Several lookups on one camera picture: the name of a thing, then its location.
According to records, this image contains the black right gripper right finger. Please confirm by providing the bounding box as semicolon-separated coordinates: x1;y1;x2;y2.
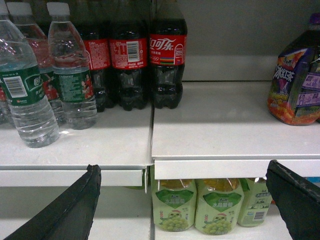
266;160;320;240

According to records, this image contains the green grape drink bottle left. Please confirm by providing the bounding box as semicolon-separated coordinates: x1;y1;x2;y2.
152;179;197;232

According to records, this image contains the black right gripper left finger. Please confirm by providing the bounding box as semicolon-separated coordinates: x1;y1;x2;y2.
6;165;102;240

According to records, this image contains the white shelf board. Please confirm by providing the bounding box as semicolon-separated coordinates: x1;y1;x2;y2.
0;106;153;187
151;81;320;180

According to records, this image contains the purple iced tea bottle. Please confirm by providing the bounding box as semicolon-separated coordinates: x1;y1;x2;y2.
267;12;320;126

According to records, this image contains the green grape drink bottle middle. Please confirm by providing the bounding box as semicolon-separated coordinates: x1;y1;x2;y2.
194;178;244;236

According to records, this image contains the front left water bottle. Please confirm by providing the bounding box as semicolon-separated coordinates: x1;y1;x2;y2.
0;0;60;148

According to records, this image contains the cola bottle front label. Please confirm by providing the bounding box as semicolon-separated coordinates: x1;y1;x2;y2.
149;0;188;109

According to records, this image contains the white right shelf board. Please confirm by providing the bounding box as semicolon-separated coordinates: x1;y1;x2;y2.
151;81;320;180

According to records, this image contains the cola bottle left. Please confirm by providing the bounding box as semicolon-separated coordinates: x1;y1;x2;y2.
73;0;117;113

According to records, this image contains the cola bottle barcode label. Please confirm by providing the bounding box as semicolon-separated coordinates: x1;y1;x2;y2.
109;0;149;111

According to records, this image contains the green grape drink bottle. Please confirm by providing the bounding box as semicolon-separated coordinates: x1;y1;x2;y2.
237;177;272;227
152;179;197;232
194;178;244;236

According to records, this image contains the rear water bottle red label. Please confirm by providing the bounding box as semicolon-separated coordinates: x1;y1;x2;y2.
6;2;66;126

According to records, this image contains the white left shelf board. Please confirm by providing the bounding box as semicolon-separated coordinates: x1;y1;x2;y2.
0;106;153;187

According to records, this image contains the green grape drink bottle right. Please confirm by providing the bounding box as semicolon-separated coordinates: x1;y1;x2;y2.
237;177;272;227

